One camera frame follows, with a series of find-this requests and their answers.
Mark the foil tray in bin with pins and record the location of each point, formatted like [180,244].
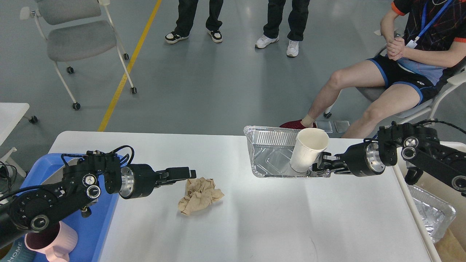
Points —
[436,213]

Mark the dark blue home mug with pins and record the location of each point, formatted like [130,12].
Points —
[19,253]

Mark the blue plastic tray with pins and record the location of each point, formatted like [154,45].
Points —
[91,231]

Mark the pink ribbed mug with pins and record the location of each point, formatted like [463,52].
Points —
[56,242]

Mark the brown paper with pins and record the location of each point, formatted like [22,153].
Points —
[199,194]

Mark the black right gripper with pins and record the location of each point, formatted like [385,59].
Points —
[362,160]

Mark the seated person in shorts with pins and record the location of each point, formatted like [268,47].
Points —
[424,39]

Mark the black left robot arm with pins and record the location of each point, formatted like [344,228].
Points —
[34,209]

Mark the aluminium foil tray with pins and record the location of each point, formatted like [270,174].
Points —
[270,150]

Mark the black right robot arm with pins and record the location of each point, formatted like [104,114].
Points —
[420,148]

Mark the grey rolling chair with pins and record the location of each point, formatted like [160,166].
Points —
[75,42]

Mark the white side table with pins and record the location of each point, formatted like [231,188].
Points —
[10,115]

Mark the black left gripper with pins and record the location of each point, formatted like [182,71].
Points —
[139,180]

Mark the white chair under person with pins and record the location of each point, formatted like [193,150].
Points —
[449,82]

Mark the white paper cup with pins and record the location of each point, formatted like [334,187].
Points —
[310,142]

